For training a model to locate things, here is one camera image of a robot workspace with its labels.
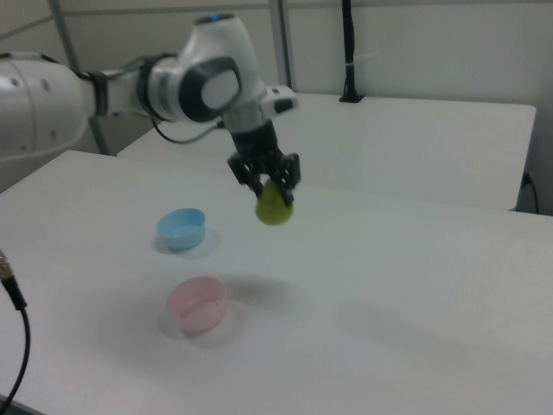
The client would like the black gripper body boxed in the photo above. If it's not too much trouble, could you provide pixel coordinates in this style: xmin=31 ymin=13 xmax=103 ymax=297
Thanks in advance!
xmin=225 ymin=119 xmax=283 ymax=168

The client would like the green pear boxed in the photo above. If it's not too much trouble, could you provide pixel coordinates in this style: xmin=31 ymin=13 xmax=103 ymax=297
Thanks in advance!
xmin=254 ymin=177 xmax=296 ymax=227

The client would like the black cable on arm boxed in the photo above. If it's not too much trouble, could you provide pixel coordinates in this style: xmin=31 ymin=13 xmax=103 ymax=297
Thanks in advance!
xmin=150 ymin=118 xmax=226 ymax=145

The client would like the black cable at table edge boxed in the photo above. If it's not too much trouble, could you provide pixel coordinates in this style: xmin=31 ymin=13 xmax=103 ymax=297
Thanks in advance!
xmin=520 ymin=171 xmax=542 ymax=214

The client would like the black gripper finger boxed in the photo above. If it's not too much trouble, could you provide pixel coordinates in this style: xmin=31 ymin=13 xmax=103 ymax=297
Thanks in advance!
xmin=226 ymin=153 xmax=265 ymax=200
xmin=269 ymin=151 xmax=302 ymax=206

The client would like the blue plastic bowl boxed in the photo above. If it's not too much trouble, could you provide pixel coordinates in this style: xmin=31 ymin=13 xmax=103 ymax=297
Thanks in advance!
xmin=156 ymin=207 xmax=207 ymax=252

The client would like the black camera pole with clamp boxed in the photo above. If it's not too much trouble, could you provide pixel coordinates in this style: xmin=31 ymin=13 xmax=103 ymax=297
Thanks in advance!
xmin=338 ymin=0 xmax=365 ymax=104

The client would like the pink plastic bowl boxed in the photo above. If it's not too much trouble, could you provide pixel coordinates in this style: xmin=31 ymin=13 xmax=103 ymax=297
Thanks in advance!
xmin=167 ymin=276 xmax=227 ymax=334

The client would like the black cable with metal plug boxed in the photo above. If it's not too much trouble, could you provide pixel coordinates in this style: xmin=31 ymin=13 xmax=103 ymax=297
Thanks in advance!
xmin=0 ymin=248 xmax=32 ymax=405

